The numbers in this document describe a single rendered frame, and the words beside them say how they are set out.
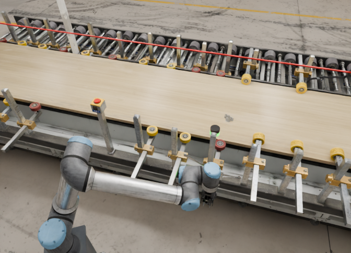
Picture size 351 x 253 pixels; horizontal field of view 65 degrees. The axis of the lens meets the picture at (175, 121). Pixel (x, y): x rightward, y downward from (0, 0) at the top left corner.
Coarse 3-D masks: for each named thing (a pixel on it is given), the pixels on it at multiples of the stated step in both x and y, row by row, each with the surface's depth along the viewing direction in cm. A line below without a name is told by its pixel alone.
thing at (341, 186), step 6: (336, 156) 176; (336, 162) 173; (336, 168) 172; (342, 186) 161; (342, 192) 158; (342, 198) 156; (348, 198) 155; (342, 204) 155; (348, 204) 152; (348, 210) 150; (348, 216) 148; (348, 222) 145
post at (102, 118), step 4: (100, 116) 183; (104, 116) 186; (100, 120) 186; (104, 120) 188; (100, 124) 189; (104, 124) 189; (104, 128) 191; (108, 128) 195; (104, 132) 194; (108, 132) 197; (104, 136) 198; (108, 136) 198; (104, 140) 201; (108, 140) 200; (108, 144) 204; (112, 144) 208; (108, 148) 208; (112, 148) 209; (108, 152) 210; (112, 152) 210
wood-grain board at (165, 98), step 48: (0, 48) 285; (0, 96) 234; (48, 96) 230; (96, 96) 229; (144, 96) 229; (192, 96) 228; (240, 96) 227; (288, 96) 227; (336, 96) 226; (240, 144) 193; (288, 144) 191; (336, 144) 190
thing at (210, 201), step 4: (204, 192) 158; (208, 192) 153; (204, 196) 153; (208, 196) 156; (212, 196) 156; (204, 200) 157; (208, 200) 154; (212, 200) 154; (208, 204) 158; (212, 204) 156
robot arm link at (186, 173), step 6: (180, 168) 143; (186, 168) 143; (192, 168) 143; (198, 168) 143; (180, 174) 141; (186, 174) 141; (192, 174) 141; (198, 174) 141; (180, 180) 142; (186, 180) 138; (192, 180) 138; (198, 180) 142
